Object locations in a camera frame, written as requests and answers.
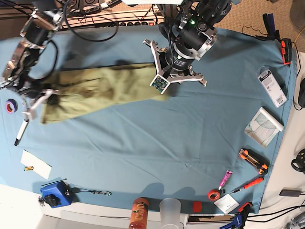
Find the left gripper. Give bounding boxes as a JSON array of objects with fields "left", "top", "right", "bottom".
[{"left": 143, "top": 39, "right": 207, "bottom": 86}]

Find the olive green t-shirt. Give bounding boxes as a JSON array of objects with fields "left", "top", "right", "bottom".
[{"left": 41, "top": 63, "right": 169, "bottom": 124}]

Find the orange black clamp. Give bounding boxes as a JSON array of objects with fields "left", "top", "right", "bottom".
[{"left": 281, "top": 38, "right": 292, "bottom": 67}]

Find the blue black clamp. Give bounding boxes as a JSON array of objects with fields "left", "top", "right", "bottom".
[{"left": 255, "top": 13, "right": 281, "bottom": 42}]

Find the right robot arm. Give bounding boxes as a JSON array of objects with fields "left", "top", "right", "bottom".
[{"left": 0, "top": 0, "right": 66, "bottom": 105}]

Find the black computer mouse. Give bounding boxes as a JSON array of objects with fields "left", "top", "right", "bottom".
[{"left": 297, "top": 78, "right": 305, "bottom": 108}]

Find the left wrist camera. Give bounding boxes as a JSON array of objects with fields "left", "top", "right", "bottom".
[{"left": 150, "top": 74, "right": 170, "bottom": 94}]

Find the white square card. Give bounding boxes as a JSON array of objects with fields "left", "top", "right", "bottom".
[{"left": 214, "top": 193, "right": 240, "bottom": 214}]

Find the purple tape roll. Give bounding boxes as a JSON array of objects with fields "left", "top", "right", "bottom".
[{"left": 5, "top": 99, "right": 18, "bottom": 114}]

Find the blue box with knob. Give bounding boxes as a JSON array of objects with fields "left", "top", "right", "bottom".
[{"left": 40, "top": 181, "right": 73, "bottom": 208}]

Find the blue bar clamp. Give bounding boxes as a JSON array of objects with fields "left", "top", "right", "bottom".
[{"left": 220, "top": 202, "right": 252, "bottom": 229}]

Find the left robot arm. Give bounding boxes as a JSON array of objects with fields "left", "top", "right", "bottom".
[{"left": 143, "top": 0, "right": 232, "bottom": 94}]

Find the pink glue tube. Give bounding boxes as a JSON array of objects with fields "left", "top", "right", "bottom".
[{"left": 218, "top": 170, "right": 233, "bottom": 190}]

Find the blue table cloth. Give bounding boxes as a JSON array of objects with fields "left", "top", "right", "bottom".
[{"left": 0, "top": 29, "right": 297, "bottom": 209}]

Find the black power adapter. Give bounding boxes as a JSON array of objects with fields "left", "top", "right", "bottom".
[{"left": 279, "top": 189, "right": 303, "bottom": 197}]

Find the white paper card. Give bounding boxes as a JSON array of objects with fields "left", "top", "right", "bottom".
[{"left": 20, "top": 150, "right": 52, "bottom": 179}]

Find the small gold battery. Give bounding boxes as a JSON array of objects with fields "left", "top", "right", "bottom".
[{"left": 24, "top": 167, "right": 34, "bottom": 171}]

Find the black power strip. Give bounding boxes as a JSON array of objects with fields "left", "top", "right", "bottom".
[{"left": 119, "top": 20, "right": 163, "bottom": 26}]

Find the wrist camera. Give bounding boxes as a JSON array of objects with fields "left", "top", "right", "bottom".
[
  {"left": 150, "top": 74, "right": 170, "bottom": 94},
  {"left": 22, "top": 110, "right": 37, "bottom": 121}
]

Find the black lanyard with carabiner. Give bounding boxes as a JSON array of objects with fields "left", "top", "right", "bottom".
[{"left": 71, "top": 187, "right": 112, "bottom": 196}]

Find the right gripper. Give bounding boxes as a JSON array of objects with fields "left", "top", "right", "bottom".
[{"left": 17, "top": 88, "right": 60, "bottom": 111}]

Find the orange handled screwdriver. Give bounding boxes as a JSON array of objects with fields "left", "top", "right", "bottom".
[{"left": 230, "top": 177, "right": 264, "bottom": 194}]

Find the orange tape roll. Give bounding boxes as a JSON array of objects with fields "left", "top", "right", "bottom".
[{"left": 207, "top": 189, "right": 222, "bottom": 202}]

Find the black zip tie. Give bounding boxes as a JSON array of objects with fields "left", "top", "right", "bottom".
[{"left": 41, "top": 178, "right": 67, "bottom": 187}]

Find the orange drink can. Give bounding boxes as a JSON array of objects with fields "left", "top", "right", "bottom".
[{"left": 128, "top": 198, "right": 149, "bottom": 229}]

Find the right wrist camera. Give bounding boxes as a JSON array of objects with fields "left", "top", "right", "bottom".
[{"left": 22, "top": 110, "right": 37, "bottom": 121}]

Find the frosted plastic cup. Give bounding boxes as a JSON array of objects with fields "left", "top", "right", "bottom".
[{"left": 159, "top": 198, "right": 181, "bottom": 229}]

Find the white marker pen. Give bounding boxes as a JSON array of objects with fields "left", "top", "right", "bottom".
[{"left": 14, "top": 119, "right": 29, "bottom": 146}]

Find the orange black utility knife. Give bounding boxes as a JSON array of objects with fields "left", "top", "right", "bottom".
[{"left": 239, "top": 149, "right": 268, "bottom": 176}]

